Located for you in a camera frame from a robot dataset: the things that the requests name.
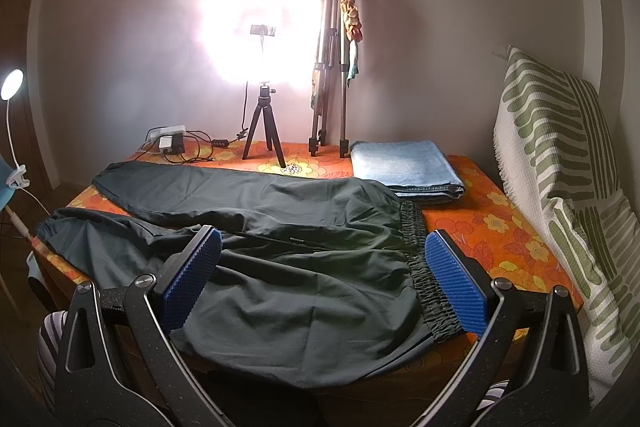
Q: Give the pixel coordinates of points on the striped trouser leg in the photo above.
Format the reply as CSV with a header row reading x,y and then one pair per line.
x,y
49,339

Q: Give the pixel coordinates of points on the bright ring light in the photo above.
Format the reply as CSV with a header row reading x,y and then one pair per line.
x,y
260,41

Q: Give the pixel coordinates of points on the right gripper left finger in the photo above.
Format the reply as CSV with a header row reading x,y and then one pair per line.
x,y
183,277

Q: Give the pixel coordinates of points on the orange floral bedsheet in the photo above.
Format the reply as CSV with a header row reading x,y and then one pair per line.
x,y
483,223

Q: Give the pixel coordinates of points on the colourful cloth on tripod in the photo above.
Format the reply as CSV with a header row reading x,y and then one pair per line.
x,y
353,31

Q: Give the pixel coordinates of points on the white power strip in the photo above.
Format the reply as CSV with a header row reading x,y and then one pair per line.
x,y
156,132

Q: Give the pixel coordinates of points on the green white patterned pillow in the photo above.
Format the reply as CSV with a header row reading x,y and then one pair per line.
x,y
557,163

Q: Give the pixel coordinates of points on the small black tripod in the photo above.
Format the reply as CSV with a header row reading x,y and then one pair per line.
x,y
264,111

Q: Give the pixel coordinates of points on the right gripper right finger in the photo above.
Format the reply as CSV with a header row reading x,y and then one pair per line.
x,y
463,280

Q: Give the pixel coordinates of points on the white clip lamp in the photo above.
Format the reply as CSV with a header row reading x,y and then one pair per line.
x,y
10,86

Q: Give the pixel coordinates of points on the folded blue jeans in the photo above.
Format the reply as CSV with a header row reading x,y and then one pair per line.
x,y
413,170

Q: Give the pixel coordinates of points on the dark green pants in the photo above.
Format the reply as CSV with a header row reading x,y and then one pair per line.
x,y
320,283

